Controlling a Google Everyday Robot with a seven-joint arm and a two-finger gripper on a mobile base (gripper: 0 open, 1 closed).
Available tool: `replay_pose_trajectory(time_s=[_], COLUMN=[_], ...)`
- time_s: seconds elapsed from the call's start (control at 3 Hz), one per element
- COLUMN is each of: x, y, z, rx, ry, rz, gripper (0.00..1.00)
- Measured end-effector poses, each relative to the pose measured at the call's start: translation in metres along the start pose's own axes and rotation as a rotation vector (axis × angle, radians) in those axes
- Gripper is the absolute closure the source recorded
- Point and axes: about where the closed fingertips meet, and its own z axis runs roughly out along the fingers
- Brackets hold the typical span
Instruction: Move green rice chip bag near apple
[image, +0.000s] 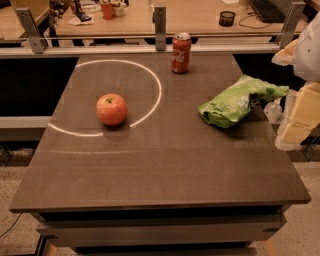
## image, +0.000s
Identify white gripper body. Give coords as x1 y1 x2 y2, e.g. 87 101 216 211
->
293 12 320 82

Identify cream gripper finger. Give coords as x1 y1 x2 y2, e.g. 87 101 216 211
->
272 40 298 66
275 82 320 151

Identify green rice chip bag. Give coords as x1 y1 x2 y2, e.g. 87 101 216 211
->
198 75 289 128

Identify red apple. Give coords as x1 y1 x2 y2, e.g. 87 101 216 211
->
96 94 127 126

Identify black keyboard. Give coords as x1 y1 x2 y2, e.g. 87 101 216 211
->
249 0 286 23

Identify black mesh cup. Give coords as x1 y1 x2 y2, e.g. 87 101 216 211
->
219 11 236 27

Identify red cola can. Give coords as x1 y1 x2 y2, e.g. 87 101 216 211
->
171 32 191 74

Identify red cup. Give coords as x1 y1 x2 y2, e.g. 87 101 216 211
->
100 2 113 20

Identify right metal bracket post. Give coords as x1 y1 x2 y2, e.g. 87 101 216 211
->
276 1 306 49

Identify metal bracket post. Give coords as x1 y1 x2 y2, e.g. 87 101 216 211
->
154 6 166 51
16 7 47 54
276 1 306 49

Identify black cable on desk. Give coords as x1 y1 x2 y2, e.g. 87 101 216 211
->
237 12 273 30

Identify middle metal bracket post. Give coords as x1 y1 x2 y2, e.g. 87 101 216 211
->
154 6 166 51

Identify metal rail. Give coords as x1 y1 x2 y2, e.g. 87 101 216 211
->
0 43 280 59

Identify left metal bracket post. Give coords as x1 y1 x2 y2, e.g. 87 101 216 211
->
16 7 47 54

